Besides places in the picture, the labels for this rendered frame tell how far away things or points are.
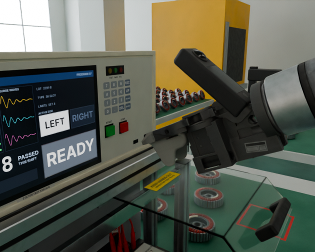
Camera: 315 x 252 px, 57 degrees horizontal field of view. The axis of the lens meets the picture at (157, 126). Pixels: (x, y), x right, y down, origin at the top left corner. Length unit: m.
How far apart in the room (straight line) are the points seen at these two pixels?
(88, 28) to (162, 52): 1.12
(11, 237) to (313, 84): 0.39
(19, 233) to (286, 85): 0.36
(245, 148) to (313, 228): 0.78
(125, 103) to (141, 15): 6.35
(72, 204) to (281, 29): 5.32
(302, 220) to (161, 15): 3.62
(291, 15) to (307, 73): 5.26
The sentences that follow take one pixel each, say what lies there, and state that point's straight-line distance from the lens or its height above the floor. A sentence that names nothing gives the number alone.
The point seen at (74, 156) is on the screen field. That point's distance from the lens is 0.48.
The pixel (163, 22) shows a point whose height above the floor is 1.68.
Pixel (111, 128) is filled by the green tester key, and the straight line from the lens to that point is 0.52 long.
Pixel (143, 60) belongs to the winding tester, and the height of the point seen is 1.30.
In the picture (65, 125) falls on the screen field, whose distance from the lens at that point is 0.46.
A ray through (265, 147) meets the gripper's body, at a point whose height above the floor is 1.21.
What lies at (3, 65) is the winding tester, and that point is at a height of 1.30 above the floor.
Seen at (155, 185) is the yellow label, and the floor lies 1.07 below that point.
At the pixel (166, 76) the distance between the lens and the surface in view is 4.30.
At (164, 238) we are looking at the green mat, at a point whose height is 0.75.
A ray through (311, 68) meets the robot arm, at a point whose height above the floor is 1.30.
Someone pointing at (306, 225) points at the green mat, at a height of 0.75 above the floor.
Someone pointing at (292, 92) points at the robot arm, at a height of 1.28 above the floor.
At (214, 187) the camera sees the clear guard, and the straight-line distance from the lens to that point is 0.58.
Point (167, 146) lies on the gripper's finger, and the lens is 0.43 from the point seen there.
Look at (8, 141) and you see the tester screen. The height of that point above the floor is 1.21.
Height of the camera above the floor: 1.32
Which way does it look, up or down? 15 degrees down
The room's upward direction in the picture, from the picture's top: straight up
